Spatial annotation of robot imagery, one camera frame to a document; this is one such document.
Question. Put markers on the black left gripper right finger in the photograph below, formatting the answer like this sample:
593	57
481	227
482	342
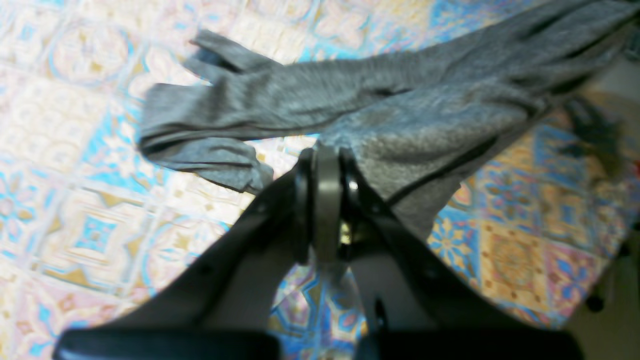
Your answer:
415	307

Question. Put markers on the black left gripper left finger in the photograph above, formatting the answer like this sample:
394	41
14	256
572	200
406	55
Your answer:
218	308

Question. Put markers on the grey t-shirt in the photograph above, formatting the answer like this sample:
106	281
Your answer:
418	122

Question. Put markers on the patterned tablecloth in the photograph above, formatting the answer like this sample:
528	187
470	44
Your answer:
89	229

